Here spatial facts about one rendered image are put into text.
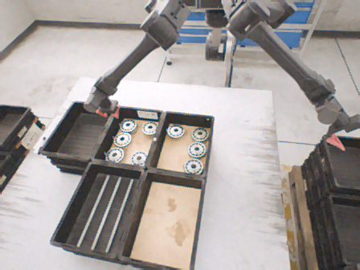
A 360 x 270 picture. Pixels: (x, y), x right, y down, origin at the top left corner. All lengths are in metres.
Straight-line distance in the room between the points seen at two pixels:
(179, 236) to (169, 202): 0.17
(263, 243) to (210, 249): 0.26
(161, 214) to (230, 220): 0.36
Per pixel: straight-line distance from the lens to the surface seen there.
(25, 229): 1.54
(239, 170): 1.40
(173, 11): 0.79
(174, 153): 1.28
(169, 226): 1.12
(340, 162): 1.92
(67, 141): 1.54
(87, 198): 1.28
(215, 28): 1.34
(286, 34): 3.07
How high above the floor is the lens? 1.91
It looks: 53 degrees down
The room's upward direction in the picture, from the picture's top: 5 degrees counter-clockwise
